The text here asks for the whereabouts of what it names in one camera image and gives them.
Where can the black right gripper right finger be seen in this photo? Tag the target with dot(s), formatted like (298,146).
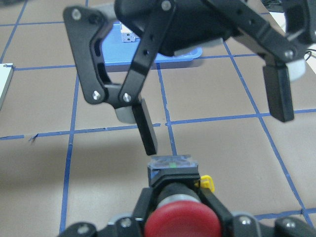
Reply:
(241,224)

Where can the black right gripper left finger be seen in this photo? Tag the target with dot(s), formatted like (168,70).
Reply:
(124,225)

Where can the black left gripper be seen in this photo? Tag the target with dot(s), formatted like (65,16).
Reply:
(198,21)

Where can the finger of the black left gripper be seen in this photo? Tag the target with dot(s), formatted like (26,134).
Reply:
(86,29)
(271,61)

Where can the red emergency stop button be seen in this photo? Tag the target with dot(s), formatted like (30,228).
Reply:
(180,213)

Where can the white circuit breaker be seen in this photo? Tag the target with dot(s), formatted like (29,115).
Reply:
(126,34)

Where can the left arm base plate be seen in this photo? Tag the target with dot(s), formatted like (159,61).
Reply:
(6,73)

